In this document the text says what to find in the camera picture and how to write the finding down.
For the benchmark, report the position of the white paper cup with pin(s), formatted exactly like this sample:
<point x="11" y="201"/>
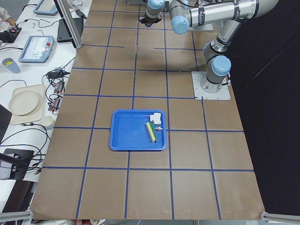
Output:
<point x="48" y="122"/>

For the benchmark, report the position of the grey blue cup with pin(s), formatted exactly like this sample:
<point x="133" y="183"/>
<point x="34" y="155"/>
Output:
<point x="11" y="65"/>

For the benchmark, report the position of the white circuit breaker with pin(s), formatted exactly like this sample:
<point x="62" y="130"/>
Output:
<point x="156" y="118"/>

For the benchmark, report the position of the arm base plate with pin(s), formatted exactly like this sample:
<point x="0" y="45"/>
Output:
<point x="201" y="94"/>
<point x="204" y="28"/>

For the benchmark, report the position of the aluminium frame post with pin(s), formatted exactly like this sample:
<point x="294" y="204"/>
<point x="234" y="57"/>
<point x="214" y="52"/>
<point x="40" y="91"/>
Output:
<point x="63" y="9"/>

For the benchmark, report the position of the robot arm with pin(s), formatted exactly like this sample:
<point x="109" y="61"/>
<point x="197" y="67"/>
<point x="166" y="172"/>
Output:
<point x="232" y="12"/>
<point x="152" y="12"/>

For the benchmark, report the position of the far teach pendant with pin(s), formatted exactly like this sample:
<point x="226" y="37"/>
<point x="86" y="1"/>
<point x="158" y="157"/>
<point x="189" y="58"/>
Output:
<point x="46" y="7"/>

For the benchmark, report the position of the beige round plate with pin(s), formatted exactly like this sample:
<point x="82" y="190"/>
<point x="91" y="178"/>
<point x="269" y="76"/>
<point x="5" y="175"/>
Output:
<point x="23" y="103"/>

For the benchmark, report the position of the green yellow terminal block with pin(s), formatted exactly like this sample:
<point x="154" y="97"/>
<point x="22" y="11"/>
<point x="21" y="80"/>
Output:
<point x="152" y="129"/>

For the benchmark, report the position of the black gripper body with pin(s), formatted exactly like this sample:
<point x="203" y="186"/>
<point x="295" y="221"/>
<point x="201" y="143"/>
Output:
<point x="150" y="23"/>

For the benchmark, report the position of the teach pendant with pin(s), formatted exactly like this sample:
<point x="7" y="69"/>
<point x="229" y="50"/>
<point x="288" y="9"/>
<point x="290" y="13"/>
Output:
<point x="37" y="49"/>
<point x="46" y="7"/>

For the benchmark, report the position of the blue plastic tray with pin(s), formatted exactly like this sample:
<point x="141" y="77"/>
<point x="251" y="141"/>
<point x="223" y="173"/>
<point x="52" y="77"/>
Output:
<point x="129" y="132"/>

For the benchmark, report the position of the beige tray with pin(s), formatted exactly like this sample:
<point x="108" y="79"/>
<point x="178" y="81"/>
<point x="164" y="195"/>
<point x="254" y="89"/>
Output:
<point x="36" y="114"/>

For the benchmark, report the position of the black monitor stand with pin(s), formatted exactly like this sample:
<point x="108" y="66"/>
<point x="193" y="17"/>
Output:
<point x="14" y="163"/>

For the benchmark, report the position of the near teach pendant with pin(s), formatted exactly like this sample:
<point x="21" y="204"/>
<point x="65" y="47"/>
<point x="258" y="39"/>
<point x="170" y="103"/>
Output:
<point x="37" y="49"/>

